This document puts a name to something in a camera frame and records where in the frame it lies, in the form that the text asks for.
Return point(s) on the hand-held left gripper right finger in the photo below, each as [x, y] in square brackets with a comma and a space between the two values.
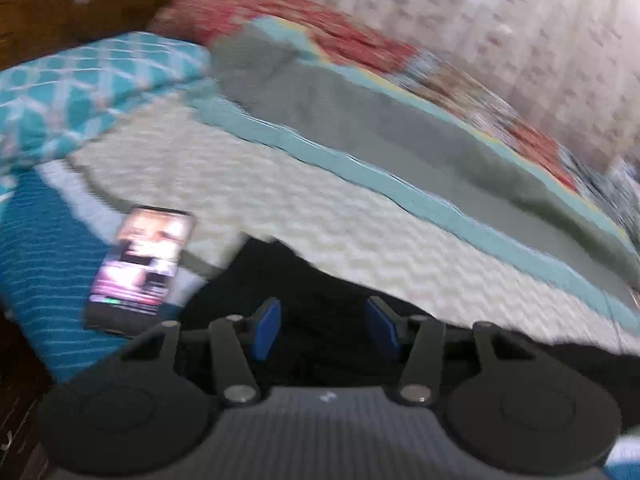
[382, 329]

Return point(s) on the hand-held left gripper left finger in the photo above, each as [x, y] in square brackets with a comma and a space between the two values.
[265, 331]

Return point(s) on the black pants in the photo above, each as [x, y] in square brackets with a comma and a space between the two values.
[325, 300]

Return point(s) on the black smartphone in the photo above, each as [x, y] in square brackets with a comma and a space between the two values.
[140, 260]

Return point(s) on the teal lattice pillow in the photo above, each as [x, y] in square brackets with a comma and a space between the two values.
[75, 90]

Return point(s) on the red patchwork quilt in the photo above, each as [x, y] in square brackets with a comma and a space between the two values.
[325, 25]

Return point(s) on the beige patterned curtain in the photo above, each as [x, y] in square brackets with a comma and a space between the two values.
[500, 20]

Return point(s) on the brown wooden headboard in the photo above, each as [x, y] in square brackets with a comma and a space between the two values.
[75, 5]

